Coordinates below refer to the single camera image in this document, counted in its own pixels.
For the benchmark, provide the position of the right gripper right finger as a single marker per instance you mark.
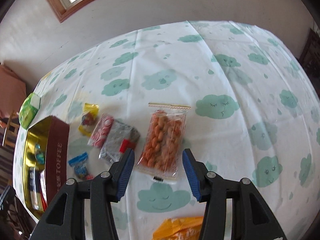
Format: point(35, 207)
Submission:
point(251, 216)

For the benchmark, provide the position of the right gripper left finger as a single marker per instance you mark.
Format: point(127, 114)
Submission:
point(64, 218)

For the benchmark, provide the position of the red snack cake packet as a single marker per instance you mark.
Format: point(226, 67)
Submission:
point(43, 189)

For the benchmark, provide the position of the small blue candy packet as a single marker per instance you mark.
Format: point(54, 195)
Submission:
point(79, 165)

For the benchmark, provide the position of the grey dark snack packet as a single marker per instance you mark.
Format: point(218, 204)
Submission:
point(120, 138)

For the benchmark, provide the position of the clear bag orange peanuts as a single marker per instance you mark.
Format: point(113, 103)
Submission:
point(160, 153)

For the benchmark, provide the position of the blue soda crackers packet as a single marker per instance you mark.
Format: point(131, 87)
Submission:
point(32, 188)

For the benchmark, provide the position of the orange snack packet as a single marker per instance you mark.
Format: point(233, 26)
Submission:
point(185, 228)

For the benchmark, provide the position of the pink white candy packet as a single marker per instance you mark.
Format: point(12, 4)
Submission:
point(101, 131)

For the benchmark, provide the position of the cloud pattern tablecloth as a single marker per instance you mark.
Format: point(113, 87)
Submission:
point(253, 110)

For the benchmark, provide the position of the wooden stool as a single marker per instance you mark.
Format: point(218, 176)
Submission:
point(11, 131)

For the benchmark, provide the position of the yellow wrapped candy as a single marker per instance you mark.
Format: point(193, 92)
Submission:
point(88, 119)

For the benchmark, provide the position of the green tissue pack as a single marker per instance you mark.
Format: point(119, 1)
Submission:
point(29, 109)

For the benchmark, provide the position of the pink cloth covered furniture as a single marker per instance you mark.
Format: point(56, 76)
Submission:
point(13, 92)

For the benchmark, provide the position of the dark wooden chair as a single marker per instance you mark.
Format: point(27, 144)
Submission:
point(309, 58)

